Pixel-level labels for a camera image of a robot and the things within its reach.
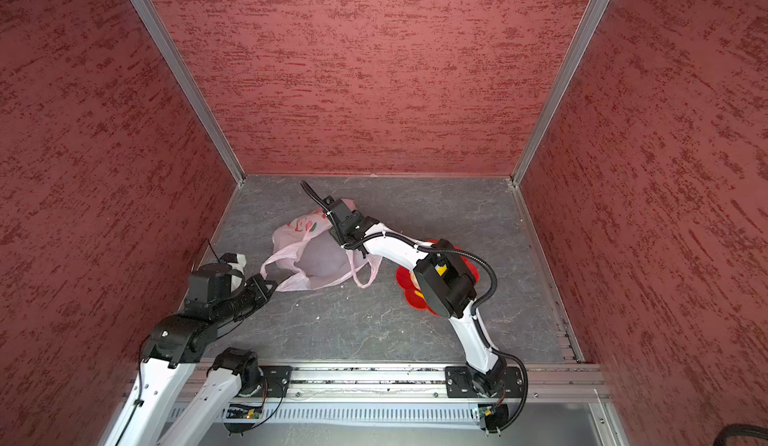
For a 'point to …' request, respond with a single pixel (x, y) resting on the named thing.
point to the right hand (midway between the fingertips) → (347, 228)
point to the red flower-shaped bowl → (408, 280)
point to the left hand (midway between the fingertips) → (279, 290)
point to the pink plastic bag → (307, 256)
